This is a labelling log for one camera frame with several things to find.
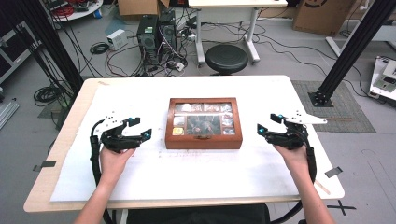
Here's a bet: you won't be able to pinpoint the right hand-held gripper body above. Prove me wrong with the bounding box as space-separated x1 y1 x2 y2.
266 110 329 150

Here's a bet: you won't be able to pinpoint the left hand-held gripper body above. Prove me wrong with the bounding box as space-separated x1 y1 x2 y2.
98 111 143 154

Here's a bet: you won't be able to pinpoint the wooden box with glass lid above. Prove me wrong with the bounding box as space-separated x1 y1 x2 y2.
164 97 244 150

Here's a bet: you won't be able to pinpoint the person's right hand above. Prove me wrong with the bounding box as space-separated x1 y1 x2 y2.
273 144 310 179

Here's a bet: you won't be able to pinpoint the person's left hand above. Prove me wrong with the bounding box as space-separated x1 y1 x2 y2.
99 145 136 185

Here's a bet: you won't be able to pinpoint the black tape piece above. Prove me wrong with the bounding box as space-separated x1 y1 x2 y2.
32 160 57 173
324 166 344 179

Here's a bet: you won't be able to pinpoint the white foam sheet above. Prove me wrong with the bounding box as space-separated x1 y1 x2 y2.
49 76 301 203

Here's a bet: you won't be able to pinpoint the beige tape strip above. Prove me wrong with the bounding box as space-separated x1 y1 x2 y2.
314 179 332 197

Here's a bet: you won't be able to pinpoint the pile of dark tea bags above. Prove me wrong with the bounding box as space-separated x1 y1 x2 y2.
186 115 222 136

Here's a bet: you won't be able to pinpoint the grey floor mat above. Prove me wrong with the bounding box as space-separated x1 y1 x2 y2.
291 79 377 134

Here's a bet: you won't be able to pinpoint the black round stool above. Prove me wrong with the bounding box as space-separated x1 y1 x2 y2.
205 44 249 76

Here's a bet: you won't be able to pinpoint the black computer tower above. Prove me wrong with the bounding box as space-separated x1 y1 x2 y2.
136 14 160 67
158 9 178 54

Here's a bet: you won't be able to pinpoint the white box device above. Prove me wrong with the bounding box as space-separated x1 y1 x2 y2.
106 28 129 51

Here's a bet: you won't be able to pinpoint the black tape cross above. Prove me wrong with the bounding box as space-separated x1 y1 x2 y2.
326 200 357 217

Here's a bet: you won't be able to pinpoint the person's dark clothing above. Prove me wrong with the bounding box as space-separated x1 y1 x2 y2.
126 203 271 224

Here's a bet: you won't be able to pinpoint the white flat device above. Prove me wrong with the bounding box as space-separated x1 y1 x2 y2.
368 55 396 101

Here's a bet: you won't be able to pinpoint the large printed cardboard box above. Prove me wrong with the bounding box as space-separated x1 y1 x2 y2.
292 0 358 37

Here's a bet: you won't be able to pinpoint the brown cardboard box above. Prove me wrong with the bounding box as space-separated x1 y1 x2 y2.
117 0 171 17

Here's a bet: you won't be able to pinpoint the round white table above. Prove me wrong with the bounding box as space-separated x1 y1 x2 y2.
43 0 104 23

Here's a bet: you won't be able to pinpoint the white desk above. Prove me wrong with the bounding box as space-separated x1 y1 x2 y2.
188 0 289 66

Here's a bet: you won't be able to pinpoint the grey metal rack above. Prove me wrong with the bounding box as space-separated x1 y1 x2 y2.
0 21 42 86

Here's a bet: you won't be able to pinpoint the left gripper black cable sleeve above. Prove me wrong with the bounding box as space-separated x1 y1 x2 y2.
89 119 115 224

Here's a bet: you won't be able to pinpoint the gripper black cable sleeve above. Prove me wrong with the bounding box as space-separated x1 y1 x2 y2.
270 146 318 224
89 119 115 224

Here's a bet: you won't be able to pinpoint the right gripper black cable sleeve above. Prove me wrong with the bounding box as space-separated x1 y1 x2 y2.
270 146 318 224

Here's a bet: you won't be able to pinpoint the long black floor cable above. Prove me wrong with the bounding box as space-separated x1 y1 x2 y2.
199 21 372 98

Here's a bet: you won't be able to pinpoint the tangle of floor cables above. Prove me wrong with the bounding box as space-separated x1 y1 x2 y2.
105 18 201 77

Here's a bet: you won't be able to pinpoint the black cable coil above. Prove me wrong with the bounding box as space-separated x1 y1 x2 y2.
89 41 110 56
33 85 64 107

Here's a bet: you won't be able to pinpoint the white table frame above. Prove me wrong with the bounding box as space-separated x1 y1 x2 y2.
325 19 396 58

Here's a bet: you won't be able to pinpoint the black aluminium post with base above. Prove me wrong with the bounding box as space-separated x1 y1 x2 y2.
307 0 396 108

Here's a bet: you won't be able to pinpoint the black aluminium frame posts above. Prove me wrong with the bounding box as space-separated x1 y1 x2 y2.
8 0 86 94

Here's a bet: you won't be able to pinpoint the grey metal rail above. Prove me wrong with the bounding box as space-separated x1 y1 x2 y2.
0 98 21 131

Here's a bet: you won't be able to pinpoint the red cable bundle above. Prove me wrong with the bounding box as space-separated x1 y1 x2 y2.
50 4 76 19

